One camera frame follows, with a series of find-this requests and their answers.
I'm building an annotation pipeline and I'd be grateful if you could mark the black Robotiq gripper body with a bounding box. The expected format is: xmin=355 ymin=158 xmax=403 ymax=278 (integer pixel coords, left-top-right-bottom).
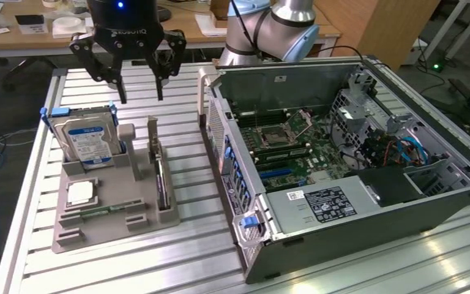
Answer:
xmin=85 ymin=0 xmax=167 ymax=62

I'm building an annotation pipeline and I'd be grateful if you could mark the graphics card with fan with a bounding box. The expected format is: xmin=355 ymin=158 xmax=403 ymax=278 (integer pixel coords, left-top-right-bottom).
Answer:
xmin=146 ymin=115 xmax=171 ymax=212

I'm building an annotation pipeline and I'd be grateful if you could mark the stack of white papers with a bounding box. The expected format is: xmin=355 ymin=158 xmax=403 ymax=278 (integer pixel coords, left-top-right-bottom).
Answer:
xmin=194 ymin=13 xmax=230 ymax=38

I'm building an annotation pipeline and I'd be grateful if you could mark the wooden desk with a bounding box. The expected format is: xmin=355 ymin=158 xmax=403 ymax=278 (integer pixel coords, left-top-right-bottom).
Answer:
xmin=0 ymin=0 xmax=342 ymax=59

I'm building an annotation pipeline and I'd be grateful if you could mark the brown cardboard box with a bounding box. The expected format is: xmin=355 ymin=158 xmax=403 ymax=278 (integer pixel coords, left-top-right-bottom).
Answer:
xmin=210 ymin=0 xmax=237 ymax=21

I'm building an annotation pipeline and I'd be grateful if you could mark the white box with black label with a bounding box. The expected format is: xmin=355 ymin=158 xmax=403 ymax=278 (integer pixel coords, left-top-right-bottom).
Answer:
xmin=13 ymin=13 xmax=49 ymax=35

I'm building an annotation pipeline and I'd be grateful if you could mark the black office chair base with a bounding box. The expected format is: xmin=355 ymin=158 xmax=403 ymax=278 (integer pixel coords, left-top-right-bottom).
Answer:
xmin=0 ymin=56 xmax=57 ymax=92

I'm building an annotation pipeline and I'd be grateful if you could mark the metal socket cover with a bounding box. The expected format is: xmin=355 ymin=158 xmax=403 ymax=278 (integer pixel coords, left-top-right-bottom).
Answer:
xmin=285 ymin=110 xmax=314 ymax=139

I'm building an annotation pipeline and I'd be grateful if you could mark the silver CPU chip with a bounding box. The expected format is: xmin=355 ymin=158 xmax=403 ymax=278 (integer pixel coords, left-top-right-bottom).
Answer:
xmin=66 ymin=181 xmax=98 ymax=206

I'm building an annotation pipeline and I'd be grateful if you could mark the silver perforated disk bay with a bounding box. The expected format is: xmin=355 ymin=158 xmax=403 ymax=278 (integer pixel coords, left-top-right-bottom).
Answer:
xmin=327 ymin=88 xmax=383 ymax=148

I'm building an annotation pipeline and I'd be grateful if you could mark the green RAM stick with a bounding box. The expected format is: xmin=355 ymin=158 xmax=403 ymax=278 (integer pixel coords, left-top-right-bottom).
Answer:
xmin=80 ymin=200 xmax=142 ymax=219

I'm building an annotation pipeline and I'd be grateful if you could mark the grey parts rack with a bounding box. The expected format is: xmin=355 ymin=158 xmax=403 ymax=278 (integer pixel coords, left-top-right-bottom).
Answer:
xmin=50 ymin=115 xmax=182 ymax=255

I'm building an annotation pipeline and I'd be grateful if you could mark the wooden cabinet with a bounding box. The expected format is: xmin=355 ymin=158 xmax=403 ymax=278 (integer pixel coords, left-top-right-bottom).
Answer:
xmin=355 ymin=0 xmax=442 ymax=70

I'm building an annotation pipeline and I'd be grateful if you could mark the grey power supply unit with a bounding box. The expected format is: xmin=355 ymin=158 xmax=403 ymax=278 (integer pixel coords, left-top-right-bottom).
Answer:
xmin=265 ymin=176 xmax=382 ymax=237

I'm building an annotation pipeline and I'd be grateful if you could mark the black fan shroud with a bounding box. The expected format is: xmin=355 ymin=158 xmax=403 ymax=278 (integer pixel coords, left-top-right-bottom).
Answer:
xmin=346 ymin=166 xmax=426 ymax=208

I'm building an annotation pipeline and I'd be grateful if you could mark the open grey PC case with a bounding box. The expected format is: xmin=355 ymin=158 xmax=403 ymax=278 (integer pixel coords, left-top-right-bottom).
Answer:
xmin=197 ymin=55 xmax=470 ymax=285

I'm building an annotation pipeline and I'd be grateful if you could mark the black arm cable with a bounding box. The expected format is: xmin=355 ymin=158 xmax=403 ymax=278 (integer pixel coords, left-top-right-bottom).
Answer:
xmin=229 ymin=0 xmax=262 ymax=56

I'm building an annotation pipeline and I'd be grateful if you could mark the hard disk with blue bracket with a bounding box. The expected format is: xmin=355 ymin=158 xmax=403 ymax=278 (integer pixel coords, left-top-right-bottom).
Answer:
xmin=38 ymin=102 xmax=127 ymax=171

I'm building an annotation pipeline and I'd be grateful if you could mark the grey floor cable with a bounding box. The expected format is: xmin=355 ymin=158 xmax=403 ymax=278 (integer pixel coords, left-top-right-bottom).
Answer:
xmin=0 ymin=127 xmax=41 ymax=147

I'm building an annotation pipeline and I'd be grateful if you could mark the black power cord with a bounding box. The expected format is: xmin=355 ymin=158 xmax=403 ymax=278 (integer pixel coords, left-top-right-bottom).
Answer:
xmin=310 ymin=45 xmax=383 ymax=66

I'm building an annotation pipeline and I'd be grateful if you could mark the orange wire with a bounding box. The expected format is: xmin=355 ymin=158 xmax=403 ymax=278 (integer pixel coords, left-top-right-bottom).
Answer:
xmin=382 ymin=138 xmax=407 ymax=167

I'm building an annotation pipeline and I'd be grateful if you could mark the white table frame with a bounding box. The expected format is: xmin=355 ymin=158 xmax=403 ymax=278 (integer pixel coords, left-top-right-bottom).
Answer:
xmin=421 ymin=0 xmax=470 ymax=84

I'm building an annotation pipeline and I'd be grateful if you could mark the blue wire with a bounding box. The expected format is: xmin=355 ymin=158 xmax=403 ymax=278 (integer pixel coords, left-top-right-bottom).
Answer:
xmin=397 ymin=135 xmax=430 ymax=168

